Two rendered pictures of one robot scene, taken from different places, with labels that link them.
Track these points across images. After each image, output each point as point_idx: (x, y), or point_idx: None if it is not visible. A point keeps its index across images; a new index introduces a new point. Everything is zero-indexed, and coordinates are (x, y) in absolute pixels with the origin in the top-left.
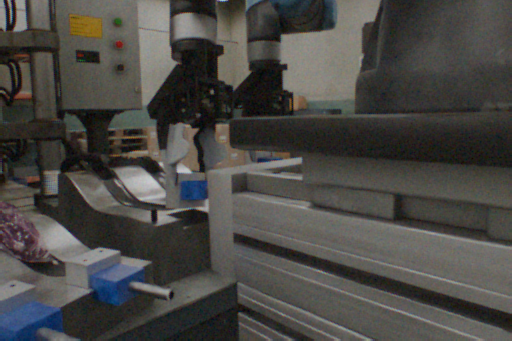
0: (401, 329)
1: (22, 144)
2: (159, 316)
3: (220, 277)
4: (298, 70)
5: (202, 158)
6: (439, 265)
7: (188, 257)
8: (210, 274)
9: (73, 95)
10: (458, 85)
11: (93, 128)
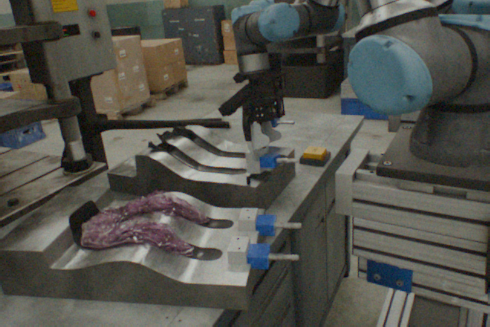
0: (436, 227)
1: None
2: (277, 236)
3: (285, 207)
4: None
5: None
6: (451, 207)
7: (266, 199)
8: (278, 206)
9: (66, 68)
10: (462, 160)
11: (81, 92)
